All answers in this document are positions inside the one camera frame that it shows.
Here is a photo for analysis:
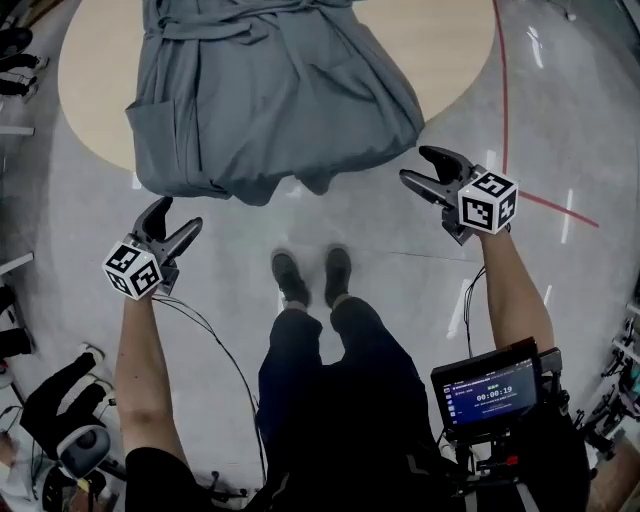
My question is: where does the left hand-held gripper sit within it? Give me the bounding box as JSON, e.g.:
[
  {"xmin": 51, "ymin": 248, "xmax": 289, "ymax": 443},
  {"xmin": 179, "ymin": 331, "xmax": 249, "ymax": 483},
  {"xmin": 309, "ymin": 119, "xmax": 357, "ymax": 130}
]
[{"xmin": 101, "ymin": 195, "xmax": 205, "ymax": 302}]

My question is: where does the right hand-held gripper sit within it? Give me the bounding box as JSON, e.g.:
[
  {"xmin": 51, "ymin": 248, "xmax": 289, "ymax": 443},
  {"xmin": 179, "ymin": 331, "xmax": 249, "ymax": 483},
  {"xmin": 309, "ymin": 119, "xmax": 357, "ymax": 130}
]
[{"xmin": 398, "ymin": 144, "xmax": 520, "ymax": 247}]

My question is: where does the grey robe garment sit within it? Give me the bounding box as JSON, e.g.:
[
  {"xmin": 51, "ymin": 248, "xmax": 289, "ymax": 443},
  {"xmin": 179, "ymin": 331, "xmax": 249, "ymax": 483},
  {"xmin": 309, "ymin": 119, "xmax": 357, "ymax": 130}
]
[{"xmin": 124, "ymin": 0, "xmax": 427, "ymax": 208}]

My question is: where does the person's left forearm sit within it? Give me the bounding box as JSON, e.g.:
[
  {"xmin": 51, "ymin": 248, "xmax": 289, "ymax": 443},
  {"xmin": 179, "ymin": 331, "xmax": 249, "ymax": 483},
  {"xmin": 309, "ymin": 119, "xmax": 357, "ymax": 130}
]
[{"xmin": 114, "ymin": 294, "xmax": 190, "ymax": 470}]

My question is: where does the person's right forearm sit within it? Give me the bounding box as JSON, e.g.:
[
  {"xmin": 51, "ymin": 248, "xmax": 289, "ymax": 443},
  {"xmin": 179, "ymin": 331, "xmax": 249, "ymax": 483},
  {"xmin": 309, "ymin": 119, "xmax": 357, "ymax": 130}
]
[{"xmin": 478, "ymin": 229, "xmax": 557, "ymax": 352}]

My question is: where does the person's left shoe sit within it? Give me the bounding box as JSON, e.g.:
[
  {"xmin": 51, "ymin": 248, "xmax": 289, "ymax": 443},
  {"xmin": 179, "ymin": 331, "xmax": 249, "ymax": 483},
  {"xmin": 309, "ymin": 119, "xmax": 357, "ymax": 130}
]
[{"xmin": 270, "ymin": 249, "xmax": 313, "ymax": 310}]

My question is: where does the person's shoe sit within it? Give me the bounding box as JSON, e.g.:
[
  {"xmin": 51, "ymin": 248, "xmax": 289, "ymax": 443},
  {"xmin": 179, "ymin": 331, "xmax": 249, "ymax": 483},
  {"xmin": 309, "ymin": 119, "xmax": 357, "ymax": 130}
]
[
  {"xmin": 270, "ymin": 249, "xmax": 313, "ymax": 310},
  {"xmin": 323, "ymin": 244, "xmax": 354, "ymax": 310}
]

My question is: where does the person's right shoe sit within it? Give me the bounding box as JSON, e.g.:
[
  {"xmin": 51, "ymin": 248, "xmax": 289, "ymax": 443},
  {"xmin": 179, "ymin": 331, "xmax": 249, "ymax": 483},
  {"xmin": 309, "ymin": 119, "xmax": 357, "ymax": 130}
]
[{"xmin": 323, "ymin": 244, "xmax": 354, "ymax": 310}]

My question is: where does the person's left leg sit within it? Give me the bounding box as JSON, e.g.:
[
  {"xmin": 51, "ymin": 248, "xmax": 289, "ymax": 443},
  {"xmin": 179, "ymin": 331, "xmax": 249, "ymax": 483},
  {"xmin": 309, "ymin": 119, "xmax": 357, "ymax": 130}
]
[{"xmin": 257, "ymin": 307, "xmax": 331, "ymax": 384}]

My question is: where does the person's leg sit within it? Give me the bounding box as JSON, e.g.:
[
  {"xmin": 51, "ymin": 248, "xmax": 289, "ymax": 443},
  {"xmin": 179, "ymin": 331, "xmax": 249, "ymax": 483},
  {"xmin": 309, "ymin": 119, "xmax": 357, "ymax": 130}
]
[
  {"xmin": 327, "ymin": 296, "xmax": 417, "ymax": 384},
  {"xmin": 257, "ymin": 307, "xmax": 331, "ymax": 384}
]

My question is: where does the person's right leg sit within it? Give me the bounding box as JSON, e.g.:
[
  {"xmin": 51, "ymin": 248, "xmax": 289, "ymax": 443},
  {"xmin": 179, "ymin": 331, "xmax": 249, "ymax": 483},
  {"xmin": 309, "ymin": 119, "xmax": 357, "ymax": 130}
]
[{"xmin": 327, "ymin": 296, "xmax": 417, "ymax": 384}]

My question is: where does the black chest monitor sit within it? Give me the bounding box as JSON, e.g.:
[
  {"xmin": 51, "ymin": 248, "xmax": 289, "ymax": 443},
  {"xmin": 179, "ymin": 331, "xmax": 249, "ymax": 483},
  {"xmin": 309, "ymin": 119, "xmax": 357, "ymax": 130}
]
[{"xmin": 430, "ymin": 337, "xmax": 545, "ymax": 442}]

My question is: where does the person's black shirt torso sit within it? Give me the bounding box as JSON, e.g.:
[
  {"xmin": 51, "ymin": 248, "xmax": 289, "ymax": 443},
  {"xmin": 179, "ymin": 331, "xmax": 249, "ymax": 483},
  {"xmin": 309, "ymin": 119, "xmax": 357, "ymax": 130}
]
[{"xmin": 124, "ymin": 349, "xmax": 592, "ymax": 512}]

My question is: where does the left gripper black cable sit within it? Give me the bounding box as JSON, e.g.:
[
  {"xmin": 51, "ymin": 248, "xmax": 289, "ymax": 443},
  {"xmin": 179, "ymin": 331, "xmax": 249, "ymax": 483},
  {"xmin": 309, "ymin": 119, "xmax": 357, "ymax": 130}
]
[{"xmin": 152, "ymin": 293, "xmax": 267, "ymax": 492}]

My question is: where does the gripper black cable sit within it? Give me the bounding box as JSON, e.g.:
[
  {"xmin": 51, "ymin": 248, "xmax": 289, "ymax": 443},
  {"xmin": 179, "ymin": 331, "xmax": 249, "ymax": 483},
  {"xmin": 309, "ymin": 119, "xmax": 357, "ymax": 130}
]
[
  {"xmin": 152, "ymin": 293, "xmax": 267, "ymax": 492},
  {"xmin": 462, "ymin": 264, "xmax": 490, "ymax": 357}
]

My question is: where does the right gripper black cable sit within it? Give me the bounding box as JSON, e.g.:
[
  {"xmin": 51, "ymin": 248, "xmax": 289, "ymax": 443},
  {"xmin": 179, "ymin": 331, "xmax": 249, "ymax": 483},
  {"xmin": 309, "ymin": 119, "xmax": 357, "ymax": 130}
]
[{"xmin": 462, "ymin": 264, "xmax": 490, "ymax": 357}]

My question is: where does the black monitor mount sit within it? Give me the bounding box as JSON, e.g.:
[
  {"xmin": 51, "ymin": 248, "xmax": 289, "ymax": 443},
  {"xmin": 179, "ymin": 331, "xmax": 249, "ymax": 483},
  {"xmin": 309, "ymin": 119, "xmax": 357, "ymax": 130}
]
[{"xmin": 439, "ymin": 347, "xmax": 572, "ymax": 502}]

